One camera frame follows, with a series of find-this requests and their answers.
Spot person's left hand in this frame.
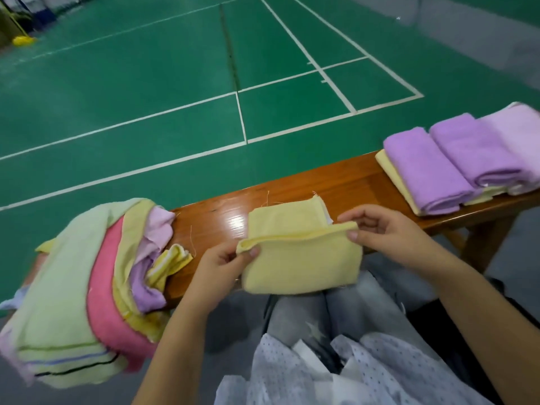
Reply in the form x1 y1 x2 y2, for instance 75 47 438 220
181 237 262 318

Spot purple towel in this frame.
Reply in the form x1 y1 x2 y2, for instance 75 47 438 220
429 112 528 190
127 256 168 316
382 126 477 217

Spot person's left forearm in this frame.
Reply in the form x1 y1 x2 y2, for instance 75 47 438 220
132 303 214 405

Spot person's right hand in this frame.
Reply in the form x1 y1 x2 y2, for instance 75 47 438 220
336 204 442 280

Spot hot pink towel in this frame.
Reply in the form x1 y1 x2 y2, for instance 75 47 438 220
86 215 158 373

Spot white blue towel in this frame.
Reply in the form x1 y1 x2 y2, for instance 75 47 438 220
0 285 32 314

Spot person's grey trousers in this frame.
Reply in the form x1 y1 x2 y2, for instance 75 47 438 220
265 269 442 370

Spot brown wooden bench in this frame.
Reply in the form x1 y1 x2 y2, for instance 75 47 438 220
164 151 540 303

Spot pale yellow towel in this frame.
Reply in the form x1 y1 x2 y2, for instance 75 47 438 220
34 199 170 343
235 193 365 296
462 184 509 206
373 148 424 217

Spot yellow white striped cloth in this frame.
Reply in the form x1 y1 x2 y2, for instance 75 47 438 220
144 242 195 293

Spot light green striped towel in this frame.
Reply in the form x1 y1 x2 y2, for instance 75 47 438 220
0 198 145 390

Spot person's right forearm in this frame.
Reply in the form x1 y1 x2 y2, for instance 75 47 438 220
420 255 540 405

